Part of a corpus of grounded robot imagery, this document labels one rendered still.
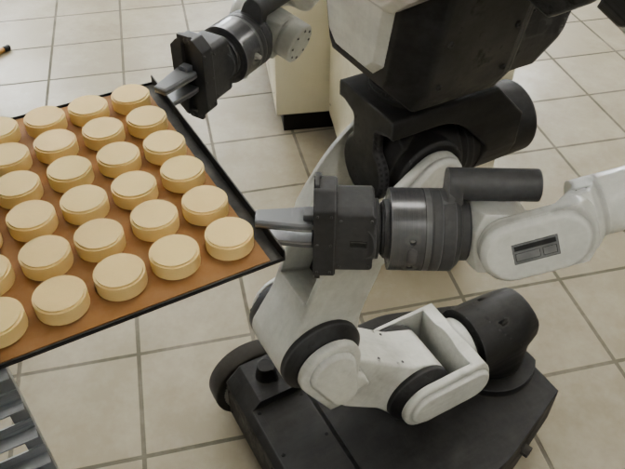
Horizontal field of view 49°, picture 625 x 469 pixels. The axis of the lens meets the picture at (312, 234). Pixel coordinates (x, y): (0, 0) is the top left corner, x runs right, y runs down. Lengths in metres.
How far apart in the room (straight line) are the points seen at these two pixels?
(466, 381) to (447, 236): 0.74
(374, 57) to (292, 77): 1.62
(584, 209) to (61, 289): 0.50
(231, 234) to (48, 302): 0.18
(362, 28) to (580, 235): 0.34
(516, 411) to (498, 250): 0.91
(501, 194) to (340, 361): 0.47
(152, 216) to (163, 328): 1.19
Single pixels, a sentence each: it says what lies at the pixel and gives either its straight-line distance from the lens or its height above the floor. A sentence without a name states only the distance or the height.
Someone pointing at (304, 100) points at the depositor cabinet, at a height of 0.14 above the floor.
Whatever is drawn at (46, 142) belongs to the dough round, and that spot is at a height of 0.97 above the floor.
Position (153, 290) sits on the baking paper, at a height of 0.95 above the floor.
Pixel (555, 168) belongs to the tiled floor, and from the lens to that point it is 2.53.
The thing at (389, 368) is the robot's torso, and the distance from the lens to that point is 1.30.
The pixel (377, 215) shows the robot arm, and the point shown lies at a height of 0.98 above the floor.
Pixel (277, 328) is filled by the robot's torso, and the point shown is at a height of 0.60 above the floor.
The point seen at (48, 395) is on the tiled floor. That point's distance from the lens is 1.86.
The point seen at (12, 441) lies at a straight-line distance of 1.42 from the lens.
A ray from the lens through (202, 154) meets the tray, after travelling 0.85.
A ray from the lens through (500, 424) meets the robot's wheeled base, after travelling 1.55.
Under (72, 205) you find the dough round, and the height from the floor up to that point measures 0.97.
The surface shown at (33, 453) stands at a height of 0.24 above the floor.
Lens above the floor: 1.44
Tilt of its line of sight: 43 degrees down
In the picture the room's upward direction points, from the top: straight up
